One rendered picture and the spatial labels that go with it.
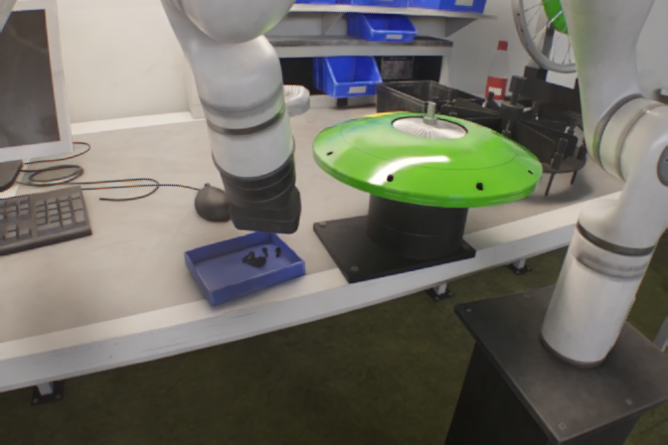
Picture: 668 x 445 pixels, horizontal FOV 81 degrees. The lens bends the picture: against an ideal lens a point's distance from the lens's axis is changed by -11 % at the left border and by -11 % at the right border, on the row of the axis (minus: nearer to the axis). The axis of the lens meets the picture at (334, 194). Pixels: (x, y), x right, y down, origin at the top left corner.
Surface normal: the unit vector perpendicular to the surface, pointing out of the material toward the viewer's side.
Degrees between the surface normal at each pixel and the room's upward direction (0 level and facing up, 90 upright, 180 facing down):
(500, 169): 23
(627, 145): 85
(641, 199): 93
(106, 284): 0
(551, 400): 0
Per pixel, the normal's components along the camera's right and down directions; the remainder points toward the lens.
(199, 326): 0.41, 0.41
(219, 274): 0.04, -0.90
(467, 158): 0.11, -0.73
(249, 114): 0.33, 0.75
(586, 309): -0.62, 0.31
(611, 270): -0.44, 0.37
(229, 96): -0.04, 0.73
